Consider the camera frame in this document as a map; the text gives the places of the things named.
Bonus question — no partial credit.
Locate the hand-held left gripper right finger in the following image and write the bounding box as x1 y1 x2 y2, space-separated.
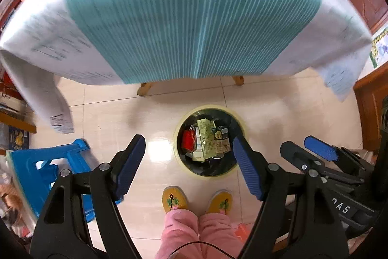
233 135 350 259

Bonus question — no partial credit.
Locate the round trash bin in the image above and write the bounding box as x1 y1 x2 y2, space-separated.
173 104 250 178

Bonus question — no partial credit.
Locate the pile of plastic bags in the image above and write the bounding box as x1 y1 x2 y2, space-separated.
0 153 34 239

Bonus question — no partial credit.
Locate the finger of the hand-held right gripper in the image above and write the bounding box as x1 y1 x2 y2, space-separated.
304 135 375 175
279 141 365 186

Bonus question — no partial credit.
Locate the person's left leg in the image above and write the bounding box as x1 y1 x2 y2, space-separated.
155 210 201 259

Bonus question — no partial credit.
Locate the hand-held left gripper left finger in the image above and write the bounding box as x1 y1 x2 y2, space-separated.
29 134 146 259

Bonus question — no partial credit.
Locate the white paper carton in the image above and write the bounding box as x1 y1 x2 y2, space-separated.
192 125 204 162

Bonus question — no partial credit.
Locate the blue plastic stool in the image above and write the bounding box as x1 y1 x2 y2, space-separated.
6 138 123 224

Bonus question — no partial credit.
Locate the person's right leg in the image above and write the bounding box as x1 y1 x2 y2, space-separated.
198 212 247 259

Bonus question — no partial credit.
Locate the orange plastic object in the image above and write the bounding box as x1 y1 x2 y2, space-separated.
233 223 256 243

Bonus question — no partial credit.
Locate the person's leg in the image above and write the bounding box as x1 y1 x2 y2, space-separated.
198 212 247 259
155 210 201 259

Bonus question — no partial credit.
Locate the colourful printed mat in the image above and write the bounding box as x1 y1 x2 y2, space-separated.
369 25 388 69

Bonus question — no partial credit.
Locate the cluttered wooden shelf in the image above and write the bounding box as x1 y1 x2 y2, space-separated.
0 59 37 154

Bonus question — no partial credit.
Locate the yellow embroidered slipper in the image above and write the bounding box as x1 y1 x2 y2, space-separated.
206 190 233 215
162 185 189 215

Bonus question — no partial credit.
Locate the black cable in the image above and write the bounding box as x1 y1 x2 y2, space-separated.
168 241 234 259

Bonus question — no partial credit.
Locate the teal leaf-print tablecloth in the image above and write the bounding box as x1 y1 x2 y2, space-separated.
0 0 374 136

